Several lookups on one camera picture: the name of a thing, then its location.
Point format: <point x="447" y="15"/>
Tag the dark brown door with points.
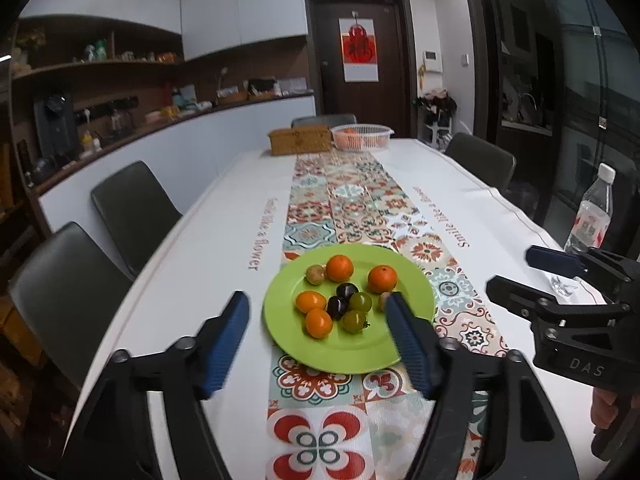
<point x="390" y="90"/>

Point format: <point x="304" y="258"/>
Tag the dark purple plum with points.
<point x="337" y="307"/>
<point x="347" y="290"/>

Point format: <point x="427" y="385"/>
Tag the white plastic basket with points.
<point x="375" y="140"/>

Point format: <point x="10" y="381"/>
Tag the dark grey dining chair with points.
<point x="322" y="120"/>
<point x="480" y="160"/>
<point x="135" y="210"/>
<point x="65" y="290"/>

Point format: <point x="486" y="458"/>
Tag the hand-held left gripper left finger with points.
<point x="227" y="345"/>

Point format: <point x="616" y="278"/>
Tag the black water dispenser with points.
<point x="55" y="127"/>

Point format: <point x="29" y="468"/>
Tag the white intercom panel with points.
<point x="432" y="61"/>

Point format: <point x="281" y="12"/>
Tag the green plate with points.
<point x="330" y="352"/>

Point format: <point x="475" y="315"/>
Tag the storage rack with bags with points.
<point x="437" y="115"/>

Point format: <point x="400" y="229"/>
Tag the pile of small oranges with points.
<point x="350" y="136"/>

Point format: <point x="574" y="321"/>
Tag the clear plastic water bottle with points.
<point x="592" y="215"/>

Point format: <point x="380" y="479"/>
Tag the round orange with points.
<point x="340" y="268"/>
<point x="382" y="279"/>
<point x="319" y="323"/>

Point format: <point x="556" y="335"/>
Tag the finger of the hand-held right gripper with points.
<point x="520" y="300"/>
<point x="550" y="260"/>

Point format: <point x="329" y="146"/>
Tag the brown wicker basket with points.
<point x="300" y="141"/>

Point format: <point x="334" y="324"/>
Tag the kiwi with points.
<point x="383" y="301"/>
<point x="315" y="274"/>

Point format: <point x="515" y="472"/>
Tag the red and white wall calendar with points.
<point x="358" y="60"/>

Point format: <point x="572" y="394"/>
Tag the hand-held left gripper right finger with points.
<point x="407" y="345"/>

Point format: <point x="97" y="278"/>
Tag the small yellow bottle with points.
<point x="86" y="141"/>

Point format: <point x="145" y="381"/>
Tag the oval orange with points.
<point x="310" y="301"/>

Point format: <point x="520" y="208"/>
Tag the person's right hand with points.
<point x="602" y="410"/>

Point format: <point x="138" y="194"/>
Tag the white counter cabinet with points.
<point x="225" y="130"/>

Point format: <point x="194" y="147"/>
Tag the green plum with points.
<point x="354" y="322"/>
<point x="361" y="301"/>

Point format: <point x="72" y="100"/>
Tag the white wall cabinets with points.
<point x="240" y="5"/>

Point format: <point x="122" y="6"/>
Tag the white floral patterned tablecloth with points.
<point x="210" y="260"/>

